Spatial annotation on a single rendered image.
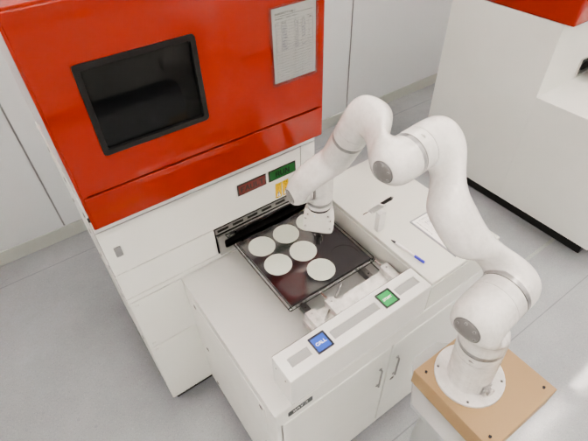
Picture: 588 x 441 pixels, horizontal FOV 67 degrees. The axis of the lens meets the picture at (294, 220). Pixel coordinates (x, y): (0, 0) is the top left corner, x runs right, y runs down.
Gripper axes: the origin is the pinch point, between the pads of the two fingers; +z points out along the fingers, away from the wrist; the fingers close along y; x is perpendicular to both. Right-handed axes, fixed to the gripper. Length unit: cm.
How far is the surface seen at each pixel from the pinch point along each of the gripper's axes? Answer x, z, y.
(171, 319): -22, 35, -54
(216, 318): -29.3, 16.0, -29.4
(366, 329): -31.9, 2.0, 20.2
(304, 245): 2.7, 8.0, -5.9
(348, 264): -3.1, 8.1, 11.4
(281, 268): -9.6, 8.0, -11.4
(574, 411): 7, 98, 121
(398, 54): 282, 54, 18
